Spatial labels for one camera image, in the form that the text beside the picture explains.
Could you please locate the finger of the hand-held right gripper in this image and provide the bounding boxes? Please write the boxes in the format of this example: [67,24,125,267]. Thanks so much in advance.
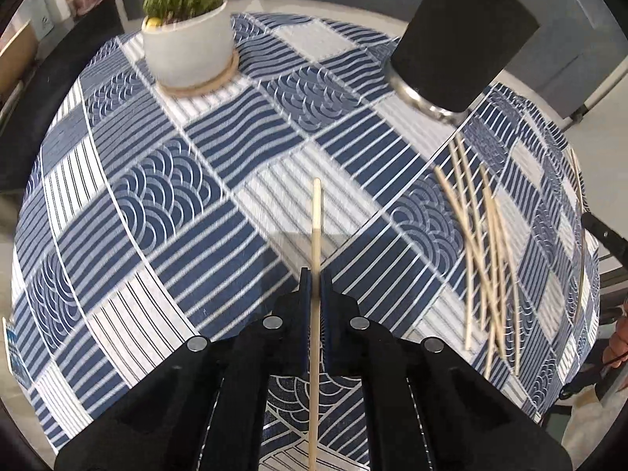
[583,211,628,257]

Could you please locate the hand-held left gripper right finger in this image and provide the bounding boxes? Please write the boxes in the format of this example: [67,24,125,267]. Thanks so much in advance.
[321,268,573,471]

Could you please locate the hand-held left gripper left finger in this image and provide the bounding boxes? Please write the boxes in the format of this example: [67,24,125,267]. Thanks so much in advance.
[54,268,312,471]

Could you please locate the light wooden chopstick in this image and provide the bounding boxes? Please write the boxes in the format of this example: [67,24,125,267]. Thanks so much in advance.
[307,178,323,471]
[569,148,588,316]

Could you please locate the bunch of wooden chopsticks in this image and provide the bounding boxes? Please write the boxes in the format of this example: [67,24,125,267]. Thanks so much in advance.
[434,132,524,380]

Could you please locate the black cylindrical holder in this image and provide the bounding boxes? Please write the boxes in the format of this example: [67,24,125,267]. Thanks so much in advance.
[387,0,541,121]

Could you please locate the person's right hand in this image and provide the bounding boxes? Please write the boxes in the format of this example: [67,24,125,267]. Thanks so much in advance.
[602,299,628,370]

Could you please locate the white metal stand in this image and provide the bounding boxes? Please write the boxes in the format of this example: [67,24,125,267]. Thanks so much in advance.
[568,54,628,124]

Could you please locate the blue white patterned tablecloth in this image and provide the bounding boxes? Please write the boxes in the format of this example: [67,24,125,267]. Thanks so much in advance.
[10,10,602,471]

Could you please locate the round wooden coaster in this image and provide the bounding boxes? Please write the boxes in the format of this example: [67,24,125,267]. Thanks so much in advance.
[157,50,241,98]

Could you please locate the white plant pot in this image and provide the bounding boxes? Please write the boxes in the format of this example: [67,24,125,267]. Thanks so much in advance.
[141,0,234,90]

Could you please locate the brown cardboard box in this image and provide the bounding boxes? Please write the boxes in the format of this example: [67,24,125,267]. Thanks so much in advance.
[0,24,40,97]

